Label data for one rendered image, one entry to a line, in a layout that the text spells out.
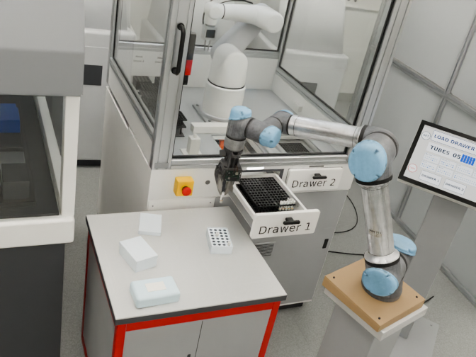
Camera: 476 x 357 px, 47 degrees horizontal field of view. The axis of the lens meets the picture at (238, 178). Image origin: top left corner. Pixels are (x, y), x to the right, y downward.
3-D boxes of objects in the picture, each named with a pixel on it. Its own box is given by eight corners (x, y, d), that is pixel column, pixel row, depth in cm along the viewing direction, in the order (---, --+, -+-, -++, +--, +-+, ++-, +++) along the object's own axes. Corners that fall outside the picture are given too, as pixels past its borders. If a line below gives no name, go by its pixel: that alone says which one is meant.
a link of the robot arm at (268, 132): (288, 122, 192) (261, 112, 196) (273, 132, 183) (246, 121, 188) (284, 142, 196) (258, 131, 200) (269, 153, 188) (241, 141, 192)
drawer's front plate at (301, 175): (337, 188, 264) (343, 168, 259) (285, 191, 252) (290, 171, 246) (335, 186, 265) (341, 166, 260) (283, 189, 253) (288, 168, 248)
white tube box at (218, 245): (231, 254, 213) (233, 246, 211) (210, 253, 210) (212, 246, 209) (225, 235, 223) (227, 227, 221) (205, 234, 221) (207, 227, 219)
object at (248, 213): (309, 227, 226) (313, 215, 223) (253, 232, 215) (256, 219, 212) (268, 178, 257) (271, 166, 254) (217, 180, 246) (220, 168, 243)
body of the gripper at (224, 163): (219, 182, 200) (225, 153, 194) (216, 170, 207) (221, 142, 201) (240, 183, 202) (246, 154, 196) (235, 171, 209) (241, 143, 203)
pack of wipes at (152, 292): (171, 283, 191) (172, 273, 189) (179, 302, 184) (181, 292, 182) (128, 290, 185) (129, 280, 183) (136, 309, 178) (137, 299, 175)
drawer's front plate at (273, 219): (314, 233, 226) (321, 211, 221) (251, 239, 214) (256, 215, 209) (312, 230, 227) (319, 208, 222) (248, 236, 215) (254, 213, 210)
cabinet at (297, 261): (312, 309, 308) (352, 189, 270) (130, 338, 266) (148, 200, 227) (246, 214, 382) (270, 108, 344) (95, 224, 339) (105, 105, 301)
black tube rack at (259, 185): (292, 217, 230) (295, 204, 227) (254, 219, 223) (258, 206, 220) (270, 188, 247) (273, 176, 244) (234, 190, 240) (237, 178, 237)
